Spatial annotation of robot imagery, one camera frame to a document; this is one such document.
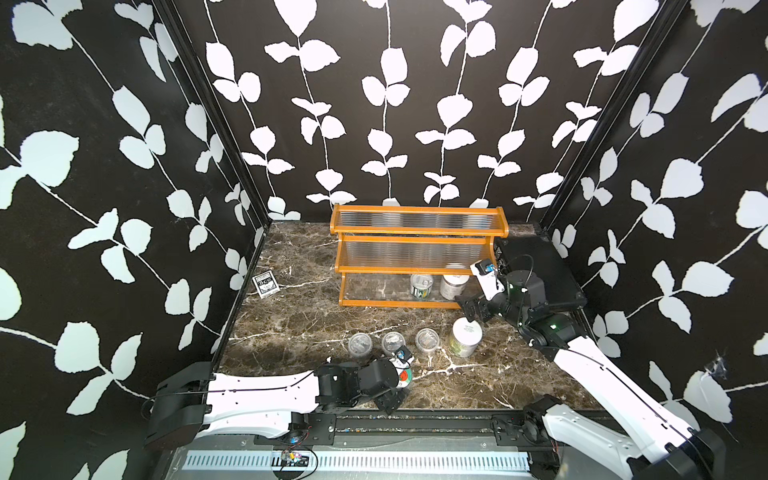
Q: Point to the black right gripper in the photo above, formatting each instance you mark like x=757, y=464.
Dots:
x=482, y=304

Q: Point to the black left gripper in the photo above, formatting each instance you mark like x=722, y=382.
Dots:
x=392, y=400

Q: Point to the red tomato seed jar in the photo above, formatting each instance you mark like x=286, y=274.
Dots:
x=405, y=377

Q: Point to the white green label jar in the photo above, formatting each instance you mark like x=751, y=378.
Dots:
x=465, y=337

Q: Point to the white text label jar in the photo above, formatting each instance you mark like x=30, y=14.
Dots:
x=453, y=285

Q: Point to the clear jar purple seeds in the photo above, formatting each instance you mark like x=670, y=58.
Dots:
x=360, y=345

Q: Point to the clear jar yellow label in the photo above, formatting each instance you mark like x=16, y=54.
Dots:
x=391, y=342

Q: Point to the green vegetable tin can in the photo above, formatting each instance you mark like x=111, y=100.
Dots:
x=421, y=285

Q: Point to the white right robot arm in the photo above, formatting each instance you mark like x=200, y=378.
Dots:
x=653, y=442

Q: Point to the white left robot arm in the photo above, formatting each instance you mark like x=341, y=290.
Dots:
x=197, y=402

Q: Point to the orange three-tier shelf rack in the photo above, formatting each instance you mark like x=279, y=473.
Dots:
x=401, y=240

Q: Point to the black flat case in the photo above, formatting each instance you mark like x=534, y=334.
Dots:
x=543, y=269

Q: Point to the small green circuit board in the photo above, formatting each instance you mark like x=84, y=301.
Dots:
x=291, y=460

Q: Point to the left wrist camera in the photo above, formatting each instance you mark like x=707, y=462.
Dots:
x=403, y=357

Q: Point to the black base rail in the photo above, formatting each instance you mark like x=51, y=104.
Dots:
x=505, y=427

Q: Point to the white slotted cable duct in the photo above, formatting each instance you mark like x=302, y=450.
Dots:
x=441, y=462

